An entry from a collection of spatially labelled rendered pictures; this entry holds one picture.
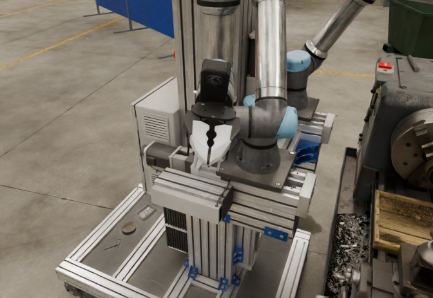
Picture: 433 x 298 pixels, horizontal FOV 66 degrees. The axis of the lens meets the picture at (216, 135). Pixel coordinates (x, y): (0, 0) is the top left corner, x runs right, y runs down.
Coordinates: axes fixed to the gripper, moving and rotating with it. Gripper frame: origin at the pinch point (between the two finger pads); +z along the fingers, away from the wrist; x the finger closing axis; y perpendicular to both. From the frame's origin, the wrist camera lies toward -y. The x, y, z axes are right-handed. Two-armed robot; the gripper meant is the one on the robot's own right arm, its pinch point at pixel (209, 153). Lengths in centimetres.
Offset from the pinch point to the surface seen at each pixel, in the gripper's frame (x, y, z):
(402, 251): -63, 48, -31
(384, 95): -74, 26, -97
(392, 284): -59, 53, -23
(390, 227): -74, 60, -53
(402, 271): -60, 48, -24
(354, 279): -49, 56, -25
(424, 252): -59, 36, -21
